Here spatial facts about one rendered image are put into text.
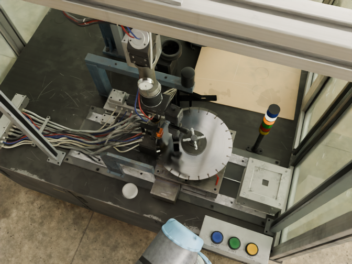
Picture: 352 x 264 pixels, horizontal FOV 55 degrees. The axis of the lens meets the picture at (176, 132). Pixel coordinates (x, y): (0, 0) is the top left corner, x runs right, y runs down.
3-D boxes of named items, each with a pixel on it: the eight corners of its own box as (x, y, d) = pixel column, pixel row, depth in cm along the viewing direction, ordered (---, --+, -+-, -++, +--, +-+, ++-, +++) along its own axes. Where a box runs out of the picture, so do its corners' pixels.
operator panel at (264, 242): (265, 242, 146) (273, 237, 132) (259, 267, 141) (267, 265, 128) (203, 221, 150) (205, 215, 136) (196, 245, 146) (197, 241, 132)
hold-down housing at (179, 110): (184, 129, 134) (184, 104, 116) (178, 138, 132) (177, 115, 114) (171, 123, 135) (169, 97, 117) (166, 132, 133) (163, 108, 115)
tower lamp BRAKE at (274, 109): (279, 109, 130) (281, 105, 127) (277, 119, 128) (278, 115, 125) (267, 106, 131) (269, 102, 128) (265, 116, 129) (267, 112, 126)
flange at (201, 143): (183, 129, 147) (182, 127, 145) (208, 132, 146) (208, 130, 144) (179, 153, 143) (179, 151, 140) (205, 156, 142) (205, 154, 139)
